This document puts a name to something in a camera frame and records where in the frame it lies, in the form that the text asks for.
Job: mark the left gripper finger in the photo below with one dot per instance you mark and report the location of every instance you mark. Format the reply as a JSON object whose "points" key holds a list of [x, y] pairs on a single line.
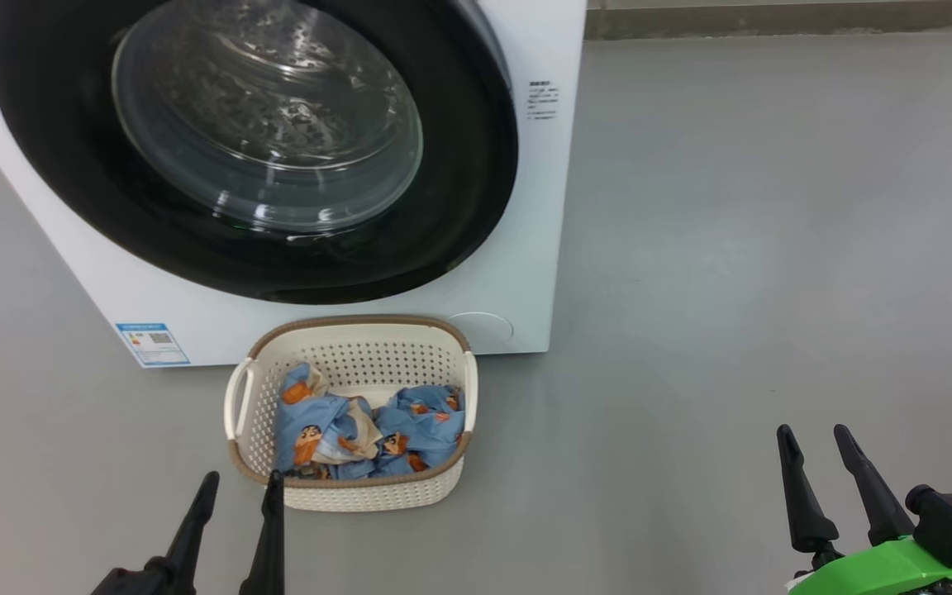
{"points": [[191, 537], [271, 545]]}

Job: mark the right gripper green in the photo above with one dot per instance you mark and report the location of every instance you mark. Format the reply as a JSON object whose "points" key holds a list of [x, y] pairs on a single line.
{"points": [[873, 574]]}

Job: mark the blue cartoon print garment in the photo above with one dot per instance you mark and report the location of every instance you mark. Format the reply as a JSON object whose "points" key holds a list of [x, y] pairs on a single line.
{"points": [[311, 426], [430, 434]]}

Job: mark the black-rimmed glass washer door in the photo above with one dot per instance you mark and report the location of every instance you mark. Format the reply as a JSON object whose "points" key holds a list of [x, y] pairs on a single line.
{"points": [[459, 207]]}

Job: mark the cream perforated laundry basket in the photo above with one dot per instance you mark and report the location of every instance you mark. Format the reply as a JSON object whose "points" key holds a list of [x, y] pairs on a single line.
{"points": [[360, 355]]}

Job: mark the white front-load washing machine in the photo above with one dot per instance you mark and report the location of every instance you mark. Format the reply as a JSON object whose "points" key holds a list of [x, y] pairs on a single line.
{"points": [[517, 248]]}

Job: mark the blue energy label sticker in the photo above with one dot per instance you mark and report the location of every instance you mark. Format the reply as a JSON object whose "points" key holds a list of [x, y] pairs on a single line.
{"points": [[154, 343]]}

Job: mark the round filter cover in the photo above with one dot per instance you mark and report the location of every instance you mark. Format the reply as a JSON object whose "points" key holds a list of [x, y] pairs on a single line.
{"points": [[484, 329]]}

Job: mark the small black text label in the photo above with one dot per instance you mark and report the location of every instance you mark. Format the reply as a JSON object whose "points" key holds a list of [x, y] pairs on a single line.
{"points": [[542, 99]]}

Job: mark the left black wrist camera box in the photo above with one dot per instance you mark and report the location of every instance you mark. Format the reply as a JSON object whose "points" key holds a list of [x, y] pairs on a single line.
{"points": [[133, 581]]}

